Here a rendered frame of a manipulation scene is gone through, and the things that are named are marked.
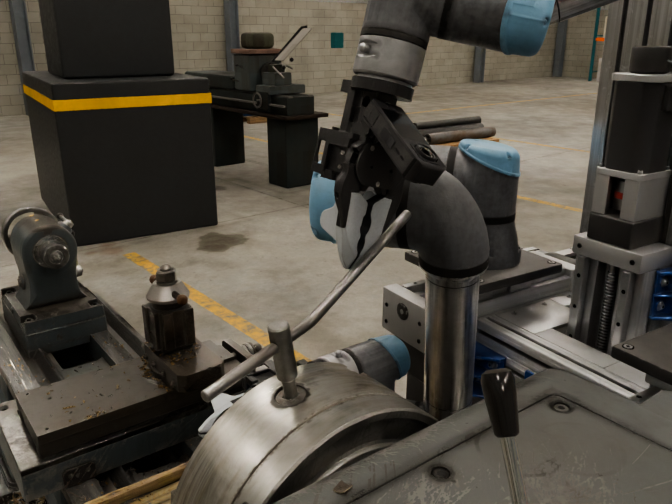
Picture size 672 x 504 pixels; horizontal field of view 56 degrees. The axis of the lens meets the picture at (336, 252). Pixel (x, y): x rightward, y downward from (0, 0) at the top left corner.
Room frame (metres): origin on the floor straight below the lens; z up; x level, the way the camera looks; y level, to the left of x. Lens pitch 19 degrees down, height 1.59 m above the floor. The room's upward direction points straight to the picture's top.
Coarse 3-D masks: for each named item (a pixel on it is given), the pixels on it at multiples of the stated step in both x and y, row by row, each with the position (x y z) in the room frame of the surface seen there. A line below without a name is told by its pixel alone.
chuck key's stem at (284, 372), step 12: (276, 324) 0.57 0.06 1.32; (288, 324) 0.57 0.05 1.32; (276, 336) 0.56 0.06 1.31; (288, 336) 0.57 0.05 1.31; (288, 348) 0.56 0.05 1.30; (276, 360) 0.57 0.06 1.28; (288, 360) 0.56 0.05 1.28; (276, 372) 0.57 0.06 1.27; (288, 372) 0.57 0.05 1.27; (288, 384) 0.57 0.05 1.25; (288, 396) 0.57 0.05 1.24
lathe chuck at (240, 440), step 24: (264, 384) 0.60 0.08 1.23; (312, 384) 0.60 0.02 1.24; (336, 384) 0.60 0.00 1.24; (360, 384) 0.61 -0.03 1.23; (240, 408) 0.58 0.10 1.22; (264, 408) 0.57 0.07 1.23; (288, 408) 0.56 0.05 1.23; (312, 408) 0.55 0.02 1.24; (216, 432) 0.56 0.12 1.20; (240, 432) 0.55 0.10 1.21; (264, 432) 0.53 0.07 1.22; (288, 432) 0.53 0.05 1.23; (192, 456) 0.55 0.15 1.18; (216, 456) 0.54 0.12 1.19; (240, 456) 0.52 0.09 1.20; (264, 456) 0.51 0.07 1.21; (192, 480) 0.53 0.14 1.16; (216, 480) 0.51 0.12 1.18; (240, 480) 0.50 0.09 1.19
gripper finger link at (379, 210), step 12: (372, 192) 0.72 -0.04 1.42; (372, 204) 0.70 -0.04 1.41; (384, 204) 0.71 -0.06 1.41; (372, 216) 0.70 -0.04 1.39; (384, 216) 0.71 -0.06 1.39; (360, 228) 0.70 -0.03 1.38; (372, 228) 0.70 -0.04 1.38; (360, 240) 0.70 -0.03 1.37; (372, 240) 0.70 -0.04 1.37; (360, 252) 0.69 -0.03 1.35
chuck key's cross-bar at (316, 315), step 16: (400, 224) 0.72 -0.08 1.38; (384, 240) 0.70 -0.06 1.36; (368, 256) 0.68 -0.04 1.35; (352, 272) 0.66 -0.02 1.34; (336, 288) 0.64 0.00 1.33; (320, 304) 0.62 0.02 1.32; (304, 320) 0.60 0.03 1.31; (272, 352) 0.55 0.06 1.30; (240, 368) 0.53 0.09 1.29; (224, 384) 0.51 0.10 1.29; (208, 400) 0.49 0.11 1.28
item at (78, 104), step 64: (64, 0) 5.20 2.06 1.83; (128, 0) 5.44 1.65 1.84; (64, 64) 5.17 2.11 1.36; (128, 64) 5.42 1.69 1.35; (64, 128) 4.76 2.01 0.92; (128, 128) 5.00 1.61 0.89; (192, 128) 5.26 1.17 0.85; (64, 192) 4.80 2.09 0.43; (128, 192) 4.97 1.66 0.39; (192, 192) 5.24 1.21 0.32
